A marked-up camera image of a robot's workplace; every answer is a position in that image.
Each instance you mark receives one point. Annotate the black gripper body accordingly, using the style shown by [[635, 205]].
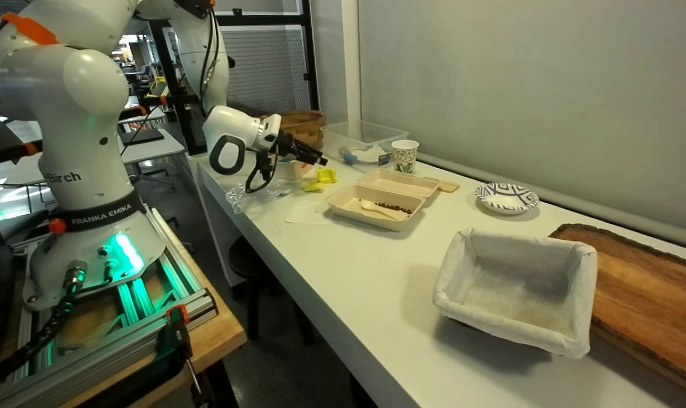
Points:
[[293, 148]]

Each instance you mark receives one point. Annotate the notched yellow block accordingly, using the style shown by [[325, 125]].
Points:
[[326, 174]]

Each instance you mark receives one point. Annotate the small yellow wedge block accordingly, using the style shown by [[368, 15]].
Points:
[[313, 186]]

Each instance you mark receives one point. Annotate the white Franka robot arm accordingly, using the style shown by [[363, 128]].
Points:
[[84, 136]]

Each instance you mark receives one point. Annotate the brown wicker basket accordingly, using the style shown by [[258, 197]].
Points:
[[306, 125]]

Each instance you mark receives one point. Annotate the clear plastic bin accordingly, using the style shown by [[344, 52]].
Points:
[[361, 138]]

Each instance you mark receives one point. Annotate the beige clamshell food container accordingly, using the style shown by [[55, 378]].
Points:
[[378, 199]]

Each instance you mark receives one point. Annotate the patterned paper cup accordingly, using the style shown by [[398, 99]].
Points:
[[404, 154]]

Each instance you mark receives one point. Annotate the blue white patterned bowl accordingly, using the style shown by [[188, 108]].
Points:
[[507, 197]]

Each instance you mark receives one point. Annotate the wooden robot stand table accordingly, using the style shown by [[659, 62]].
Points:
[[219, 341]]

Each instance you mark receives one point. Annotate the green orange clamp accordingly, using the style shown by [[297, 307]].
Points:
[[175, 342]]

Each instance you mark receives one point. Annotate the white cloth lined basket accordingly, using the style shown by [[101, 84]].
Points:
[[516, 291]]

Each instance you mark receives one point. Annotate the brown wooden board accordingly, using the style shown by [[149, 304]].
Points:
[[651, 301]]

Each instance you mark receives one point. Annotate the black metal shelf frame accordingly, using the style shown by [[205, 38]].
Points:
[[177, 99]]

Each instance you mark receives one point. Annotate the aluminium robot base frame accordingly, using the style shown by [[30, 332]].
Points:
[[142, 297]]

